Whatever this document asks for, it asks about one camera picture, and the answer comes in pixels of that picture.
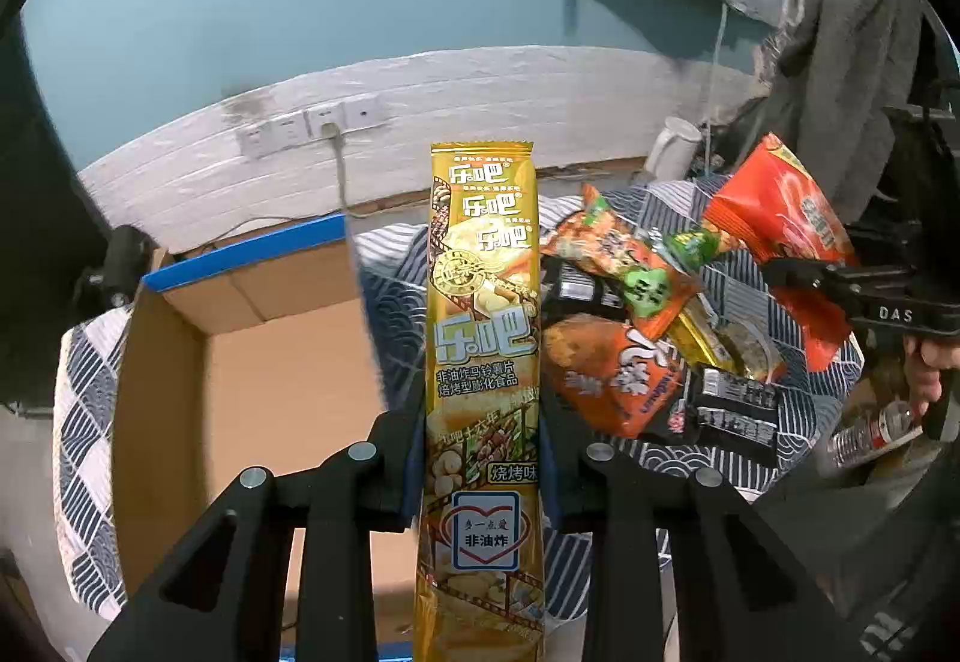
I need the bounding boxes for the black snack packet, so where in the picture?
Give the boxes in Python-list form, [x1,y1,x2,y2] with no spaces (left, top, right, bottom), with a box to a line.
[682,366,784,469]
[540,256,628,327]

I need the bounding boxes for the small green candy packet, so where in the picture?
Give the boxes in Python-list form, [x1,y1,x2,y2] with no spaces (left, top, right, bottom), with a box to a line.
[664,222,745,274]

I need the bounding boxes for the navy white patterned tablecloth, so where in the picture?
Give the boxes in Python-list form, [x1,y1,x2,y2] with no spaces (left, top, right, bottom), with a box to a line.
[52,215,862,620]

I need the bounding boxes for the white wall socket strip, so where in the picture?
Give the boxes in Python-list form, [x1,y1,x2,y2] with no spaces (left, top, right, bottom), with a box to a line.
[236,94,389,158]

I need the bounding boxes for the red snack bag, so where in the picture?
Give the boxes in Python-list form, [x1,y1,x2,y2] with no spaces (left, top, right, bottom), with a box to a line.
[703,133,857,371]

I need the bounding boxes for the orange noodle snack bag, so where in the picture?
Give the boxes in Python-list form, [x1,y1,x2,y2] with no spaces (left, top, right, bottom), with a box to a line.
[542,314,685,438]

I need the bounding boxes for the right hand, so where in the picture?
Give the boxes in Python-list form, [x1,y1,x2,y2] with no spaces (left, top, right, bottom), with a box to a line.
[903,336,960,417]

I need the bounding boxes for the plastic bottle red label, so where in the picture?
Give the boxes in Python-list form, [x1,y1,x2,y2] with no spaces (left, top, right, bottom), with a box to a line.
[827,401,919,472]

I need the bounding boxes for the orange green snack bag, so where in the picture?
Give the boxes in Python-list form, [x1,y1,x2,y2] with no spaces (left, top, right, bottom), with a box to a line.
[542,185,698,341]

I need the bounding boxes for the white mug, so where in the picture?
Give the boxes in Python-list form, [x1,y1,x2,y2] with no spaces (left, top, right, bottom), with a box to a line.
[644,116,703,181]

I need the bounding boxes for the grey power cable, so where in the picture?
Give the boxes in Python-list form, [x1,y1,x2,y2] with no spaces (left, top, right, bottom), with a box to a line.
[170,122,392,260]

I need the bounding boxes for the tall gold chips packet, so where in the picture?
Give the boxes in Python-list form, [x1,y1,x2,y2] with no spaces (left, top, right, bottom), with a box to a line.
[413,141,545,660]

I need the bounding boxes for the grey hanging jacket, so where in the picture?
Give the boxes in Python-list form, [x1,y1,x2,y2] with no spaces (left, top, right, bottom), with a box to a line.
[734,0,929,224]

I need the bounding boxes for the gold biscuit packet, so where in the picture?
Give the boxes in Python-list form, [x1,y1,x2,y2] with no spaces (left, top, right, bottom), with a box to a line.
[667,297,786,383]

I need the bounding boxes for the cardboard box with blue rim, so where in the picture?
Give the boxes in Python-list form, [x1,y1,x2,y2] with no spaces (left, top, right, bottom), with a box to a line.
[110,215,415,660]

